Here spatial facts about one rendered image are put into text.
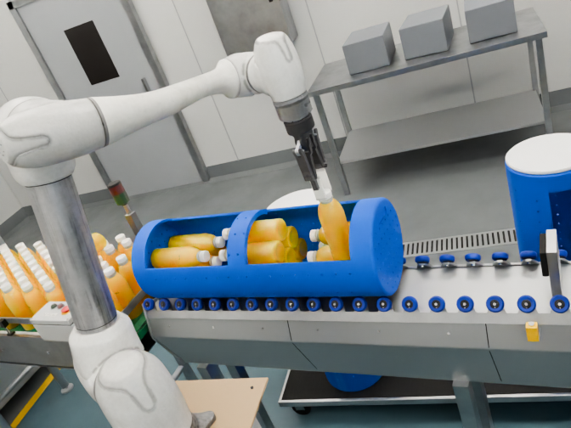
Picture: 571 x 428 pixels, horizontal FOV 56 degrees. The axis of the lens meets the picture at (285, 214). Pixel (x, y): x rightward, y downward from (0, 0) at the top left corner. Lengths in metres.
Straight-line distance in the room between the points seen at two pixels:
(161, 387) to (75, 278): 0.32
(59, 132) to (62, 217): 0.26
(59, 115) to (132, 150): 4.83
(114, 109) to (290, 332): 0.95
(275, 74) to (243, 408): 0.81
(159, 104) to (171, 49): 4.14
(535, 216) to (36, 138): 1.55
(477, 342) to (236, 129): 4.10
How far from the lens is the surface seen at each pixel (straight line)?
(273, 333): 1.79
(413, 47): 3.98
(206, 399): 1.47
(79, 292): 1.33
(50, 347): 2.43
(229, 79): 1.40
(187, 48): 5.23
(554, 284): 1.52
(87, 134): 1.08
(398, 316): 1.58
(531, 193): 1.95
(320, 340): 1.72
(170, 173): 5.81
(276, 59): 1.30
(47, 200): 1.26
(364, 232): 1.45
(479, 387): 1.98
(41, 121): 1.07
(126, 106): 1.12
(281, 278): 1.58
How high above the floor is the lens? 1.95
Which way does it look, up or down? 26 degrees down
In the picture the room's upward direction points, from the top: 21 degrees counter-clockwise
